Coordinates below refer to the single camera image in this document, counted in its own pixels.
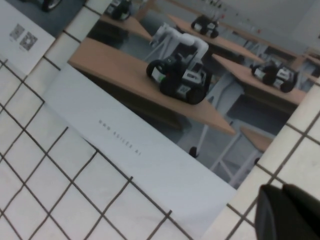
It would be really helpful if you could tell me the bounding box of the robot product catalogue book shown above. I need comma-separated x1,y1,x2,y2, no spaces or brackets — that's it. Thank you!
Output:
0,0,320,238

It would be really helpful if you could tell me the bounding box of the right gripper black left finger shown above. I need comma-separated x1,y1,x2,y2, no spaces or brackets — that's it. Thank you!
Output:
254,184,310,240

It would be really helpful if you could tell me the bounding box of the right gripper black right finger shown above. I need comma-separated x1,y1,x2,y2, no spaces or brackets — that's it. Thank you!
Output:
281,183,320,240

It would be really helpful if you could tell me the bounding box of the white black-grid tablecloth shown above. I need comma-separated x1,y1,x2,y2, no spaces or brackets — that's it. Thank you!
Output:
0,4,320,240

